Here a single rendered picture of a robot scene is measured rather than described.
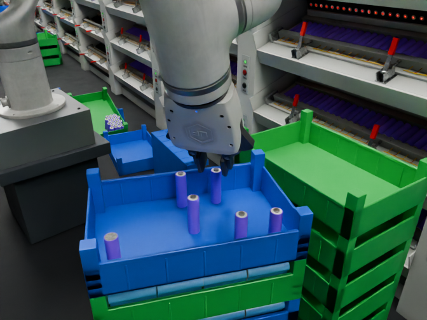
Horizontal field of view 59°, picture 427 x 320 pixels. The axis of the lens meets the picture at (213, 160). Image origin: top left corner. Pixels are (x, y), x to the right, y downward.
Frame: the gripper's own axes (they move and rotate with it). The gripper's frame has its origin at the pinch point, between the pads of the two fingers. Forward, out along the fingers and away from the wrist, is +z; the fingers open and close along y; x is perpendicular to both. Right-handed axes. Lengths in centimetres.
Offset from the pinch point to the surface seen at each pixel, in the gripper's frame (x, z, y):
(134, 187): -4.3, 5.1, -13.5
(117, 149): 57, 81, -71
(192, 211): -8.7, 1.7, -1.2
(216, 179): -0.4, 4.8, 0.0
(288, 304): -15.4, 13.5, 14.4
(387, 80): 35.9, 12.0, 28.6
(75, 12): 181, 92, -164
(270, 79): 61, 36, -1
